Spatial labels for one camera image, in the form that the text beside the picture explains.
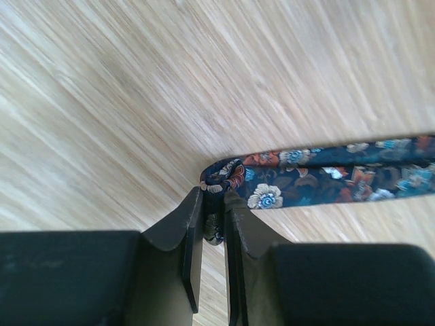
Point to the navy floral tie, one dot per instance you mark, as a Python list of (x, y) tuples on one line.
[(358, 172)]

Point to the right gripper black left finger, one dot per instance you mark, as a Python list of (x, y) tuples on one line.
[(106, 277)]

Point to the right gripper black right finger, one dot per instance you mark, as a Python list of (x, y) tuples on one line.
[(273, 281)]

